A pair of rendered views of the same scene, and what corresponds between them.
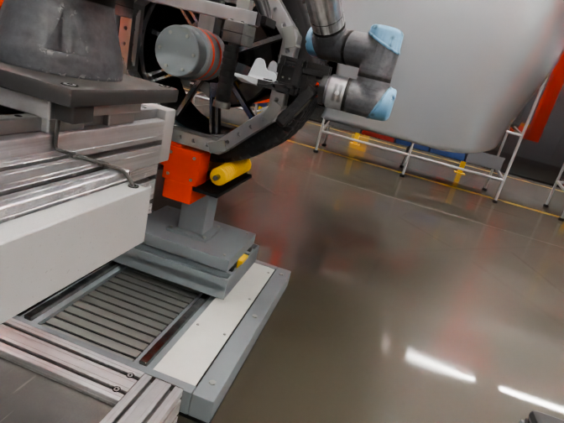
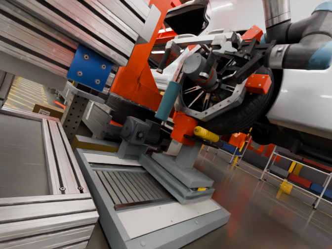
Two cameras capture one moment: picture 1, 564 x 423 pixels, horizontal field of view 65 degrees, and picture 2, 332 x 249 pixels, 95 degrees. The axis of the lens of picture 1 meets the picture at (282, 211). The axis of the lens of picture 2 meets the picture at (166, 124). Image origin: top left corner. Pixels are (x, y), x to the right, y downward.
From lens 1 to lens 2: 0.61 m
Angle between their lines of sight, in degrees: 38
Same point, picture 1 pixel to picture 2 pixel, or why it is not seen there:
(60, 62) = not seen: outside the picture
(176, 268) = (165, 177)
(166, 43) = (188, 61)
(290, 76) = (246, 50)
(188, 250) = (174, 170)
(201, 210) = (187, 154)
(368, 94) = (309, 45)
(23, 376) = (39, 161)
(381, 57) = (324, 18)
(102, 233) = not seen: outside the picture
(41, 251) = not seen: outside the picture
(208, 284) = (177, 191)
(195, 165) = (187, 123)
